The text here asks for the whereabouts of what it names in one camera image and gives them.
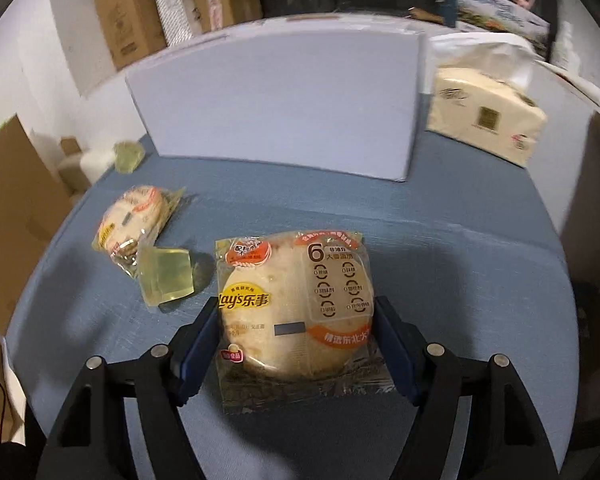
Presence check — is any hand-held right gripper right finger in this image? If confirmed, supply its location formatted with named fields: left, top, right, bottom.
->
left=374, top=296, right=556, bottom=480

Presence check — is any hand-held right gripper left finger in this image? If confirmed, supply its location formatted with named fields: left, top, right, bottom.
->
left=37, top=296, right=221, bottom=480

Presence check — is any round rice cracker packet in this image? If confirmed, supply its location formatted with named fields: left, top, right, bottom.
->
left=92, top=185, right=187, bottom=277
left=215, top=230, right=396, bottom=413

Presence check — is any white cardboard box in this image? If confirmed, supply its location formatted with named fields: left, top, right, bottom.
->
left=125, top=27, right=428, bottom=182

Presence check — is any flat brown cardboard sheet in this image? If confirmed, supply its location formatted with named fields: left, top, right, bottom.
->
left=0, top=115, right=76, bottom=446

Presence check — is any pale yellow tissue pack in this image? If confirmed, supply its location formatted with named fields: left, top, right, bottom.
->
left=425, top=35, right=548, bottom=168

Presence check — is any large brown cardboard box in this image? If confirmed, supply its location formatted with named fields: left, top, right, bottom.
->
left=94, top=0, right=167, bottom=72

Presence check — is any small brown cardboard box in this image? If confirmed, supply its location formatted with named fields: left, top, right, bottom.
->
left=187, top=0, right=264, bottom=33

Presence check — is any blue printed tissue box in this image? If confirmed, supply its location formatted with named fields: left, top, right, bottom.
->
left=436, top=0, right=551, bottom=51

